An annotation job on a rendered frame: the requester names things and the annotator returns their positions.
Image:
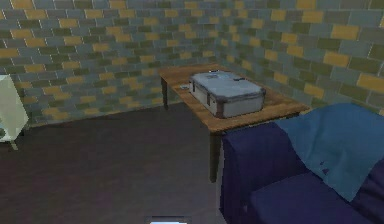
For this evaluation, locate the small grey flat object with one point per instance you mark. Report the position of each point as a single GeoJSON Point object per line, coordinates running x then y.
{"type": "Point", "coordinates": [184, 87]}

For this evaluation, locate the light blue blanket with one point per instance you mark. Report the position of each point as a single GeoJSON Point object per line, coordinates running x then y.
{"type": "Point", "coordinates": [336, 143]}

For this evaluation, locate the grey metal suitcase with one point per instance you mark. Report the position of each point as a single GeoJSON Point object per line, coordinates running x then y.
{"type": "Point", "coordinates": [226, 91]}

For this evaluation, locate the dark blue sofa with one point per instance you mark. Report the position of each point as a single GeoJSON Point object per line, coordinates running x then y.
{"type": "Point", "coordinates": [266, 173]}

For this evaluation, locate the brown wooden table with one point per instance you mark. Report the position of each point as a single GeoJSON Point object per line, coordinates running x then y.
{"type": "Point", "coordinates": [196, 77]}

